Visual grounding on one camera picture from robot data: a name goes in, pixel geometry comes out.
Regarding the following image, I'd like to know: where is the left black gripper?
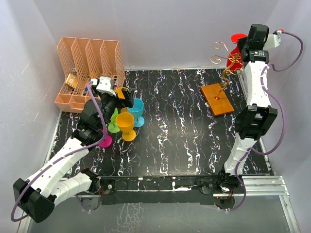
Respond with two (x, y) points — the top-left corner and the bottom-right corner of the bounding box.
(100, 88), (134, 130)

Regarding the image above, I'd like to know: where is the yellow-orange wine glass front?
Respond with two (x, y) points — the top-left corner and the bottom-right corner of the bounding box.
(115, 87), (128, 113)

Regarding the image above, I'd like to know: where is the red wine glass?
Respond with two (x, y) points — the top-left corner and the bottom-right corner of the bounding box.
(226, 33), (247, 72)

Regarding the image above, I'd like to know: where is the cyan wine glass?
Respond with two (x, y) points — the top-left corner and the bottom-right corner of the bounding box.
(127, 98), (145, 128)

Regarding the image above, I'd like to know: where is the orange wine glass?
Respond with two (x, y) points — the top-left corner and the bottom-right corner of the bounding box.
(116, 112), (136, 142)

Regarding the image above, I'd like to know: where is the green wine glass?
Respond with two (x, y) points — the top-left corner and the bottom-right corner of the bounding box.
(108, 108), (120, 133)

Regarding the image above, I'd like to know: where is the magenta wine glass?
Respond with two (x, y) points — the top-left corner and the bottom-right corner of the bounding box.
(99, 129), (112, 148)

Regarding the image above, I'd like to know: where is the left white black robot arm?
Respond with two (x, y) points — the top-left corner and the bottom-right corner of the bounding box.
(11, 87), (135, 223)

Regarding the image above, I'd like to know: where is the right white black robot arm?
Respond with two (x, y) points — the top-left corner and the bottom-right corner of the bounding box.
(216, 24), (277, 193)

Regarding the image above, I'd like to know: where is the yellow tag in organizer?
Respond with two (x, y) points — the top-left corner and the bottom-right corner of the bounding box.
(65, 73), (78, 88)

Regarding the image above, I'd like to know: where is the peach plastic file organizer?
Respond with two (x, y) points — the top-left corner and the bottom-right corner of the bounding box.
(54, 37), (126, 113)

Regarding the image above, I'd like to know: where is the black front base bar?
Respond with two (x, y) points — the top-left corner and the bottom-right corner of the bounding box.
(100, 175), (219, 205)

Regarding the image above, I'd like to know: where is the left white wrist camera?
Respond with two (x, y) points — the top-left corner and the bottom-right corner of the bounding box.
(90, 76), (116, 96)

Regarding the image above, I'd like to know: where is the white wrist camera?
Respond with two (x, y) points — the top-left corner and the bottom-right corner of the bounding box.
(90, 76), (116, 96)
(263, 29), (284, 50)

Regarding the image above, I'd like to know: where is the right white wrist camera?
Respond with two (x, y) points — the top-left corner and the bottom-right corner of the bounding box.
(263, 29), (284, 50)

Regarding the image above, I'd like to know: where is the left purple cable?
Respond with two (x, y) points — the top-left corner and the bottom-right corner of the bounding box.
(11, 81), (106, 222)

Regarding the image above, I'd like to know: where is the purple cable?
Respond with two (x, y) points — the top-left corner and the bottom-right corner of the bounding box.
(216, 31), (304, 212)
(11, 81), (106, 222)

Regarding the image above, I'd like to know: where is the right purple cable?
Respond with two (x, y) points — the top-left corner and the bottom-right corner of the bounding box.
(216, 31), (304, 212)

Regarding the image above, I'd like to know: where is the gold wire glass rack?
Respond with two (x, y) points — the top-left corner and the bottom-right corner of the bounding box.
(200, 41), (242, 117)

